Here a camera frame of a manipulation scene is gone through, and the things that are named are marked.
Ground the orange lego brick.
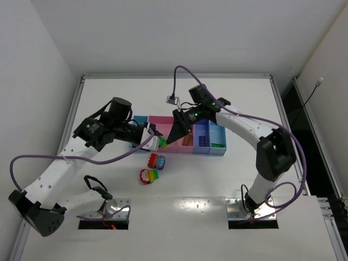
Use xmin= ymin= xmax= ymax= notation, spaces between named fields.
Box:
xmin=182 ymin=134 xmax=192 ymax=146

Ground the dark green lego brick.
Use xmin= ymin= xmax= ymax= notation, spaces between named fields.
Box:
xmin=159 ymin=136 xmax=166 ymax=147

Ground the purple lego brick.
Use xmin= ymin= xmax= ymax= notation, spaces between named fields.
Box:
xmin=198 ymin=135 xmax=208 ymax=147

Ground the long green lego plate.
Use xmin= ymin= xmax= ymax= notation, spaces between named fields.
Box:
xmin=211 ymin=143 xmax=225 ymax=148

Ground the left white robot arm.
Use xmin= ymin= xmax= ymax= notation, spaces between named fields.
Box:
xmin=9 ymin=97 xmax=162 ymax=237

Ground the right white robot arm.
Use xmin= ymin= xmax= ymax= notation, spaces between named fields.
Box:
xmin=166 ymin=85 xmax=296 ymax=213

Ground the large pink bin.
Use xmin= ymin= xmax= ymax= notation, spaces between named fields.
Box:
xmin=147 ymin=115 xmax=178 ymax=153

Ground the left light blue bin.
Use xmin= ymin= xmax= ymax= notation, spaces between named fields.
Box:
xmin=128 ymin=115 xmax=149 ymax=154

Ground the light blue bin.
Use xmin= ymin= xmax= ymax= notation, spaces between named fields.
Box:
xmin=209 ymin=121 xmax=227 ymax=156
xmin=128 ymin=115 xmax=149 ymax=154

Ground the dark blue bin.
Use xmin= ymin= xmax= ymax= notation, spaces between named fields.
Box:
xmin=194 ymin=120 xmax=210 ymax=154

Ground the small pink bin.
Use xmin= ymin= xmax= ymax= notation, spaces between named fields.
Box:
xmin=177 ymin=126 xmax=194 ymax=154

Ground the right light blue bin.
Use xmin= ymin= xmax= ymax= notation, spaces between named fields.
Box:
xmin=209 ymin=121 xmax=227 ymax=156

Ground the red orange lego stack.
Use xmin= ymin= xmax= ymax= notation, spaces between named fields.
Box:
xmin=147 ymin=153 xmax=158 ymax=169

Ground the purple paw print lego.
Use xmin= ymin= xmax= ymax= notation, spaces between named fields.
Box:
xmin=155 ymin=155 xmax=166 ymax=170

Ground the red flower lego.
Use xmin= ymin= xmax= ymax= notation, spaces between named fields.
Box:
xmin=139 ymin=169 xmax=150 ymax=185

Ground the yellow green red lego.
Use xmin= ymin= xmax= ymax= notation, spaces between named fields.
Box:
xmin=148 ymin=169 xmax=159 ymax=183

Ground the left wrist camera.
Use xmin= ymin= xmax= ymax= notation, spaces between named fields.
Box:
xmin=140 ymin=131 xmax=160 ymax=151

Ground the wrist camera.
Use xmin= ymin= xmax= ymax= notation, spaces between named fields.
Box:
xmin=166 ymin=95 xmax=179 ymax=105
xmin=140 ymin=131 xmax=160 ymax=151

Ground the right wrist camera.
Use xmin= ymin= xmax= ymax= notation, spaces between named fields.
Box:
xmin=166 ymin=95 xmax=179 ymax=105

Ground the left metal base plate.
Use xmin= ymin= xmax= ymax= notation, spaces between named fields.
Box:
xmin=101 ymin=198 xmax=131 ymax=221

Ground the metal base plate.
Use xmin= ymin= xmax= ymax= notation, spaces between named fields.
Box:
xmin=101 ymin=198 xmax=131 ymax=221
xmin=226 ymin=198 xmax=277 ymax=221

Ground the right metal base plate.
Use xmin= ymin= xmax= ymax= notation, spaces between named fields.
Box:
xmin=226 ymin=198 xmax=277 ymax=221

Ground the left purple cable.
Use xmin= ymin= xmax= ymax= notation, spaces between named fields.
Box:
xmin=9 ymin=133 xmax=156 ymax=220

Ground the black wall cable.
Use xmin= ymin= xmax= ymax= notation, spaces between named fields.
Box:
xmin=302 ymin=77 xmax=324 ymax=107

